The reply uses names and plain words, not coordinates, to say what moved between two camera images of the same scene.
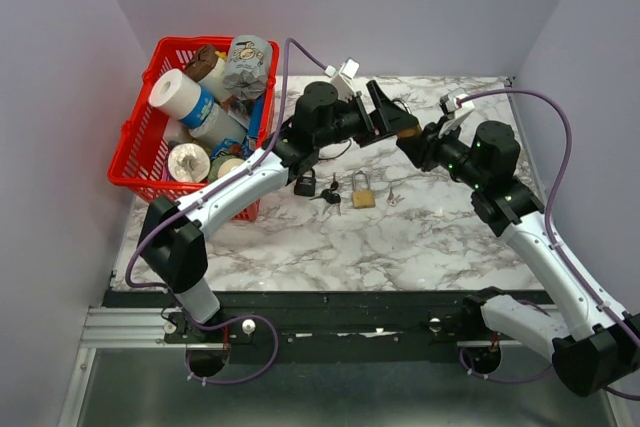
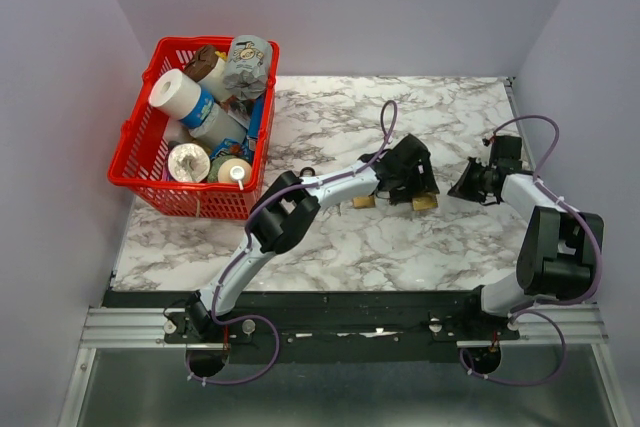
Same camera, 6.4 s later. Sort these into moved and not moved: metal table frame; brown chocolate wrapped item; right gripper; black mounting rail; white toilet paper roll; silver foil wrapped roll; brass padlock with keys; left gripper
Moved: right gripper; left gripper
Not moved: white toilet paper roll; brown chocolate wrapped item; silver foil wrapped roll; black mounting rail; metal table frame; brass padlock with keys
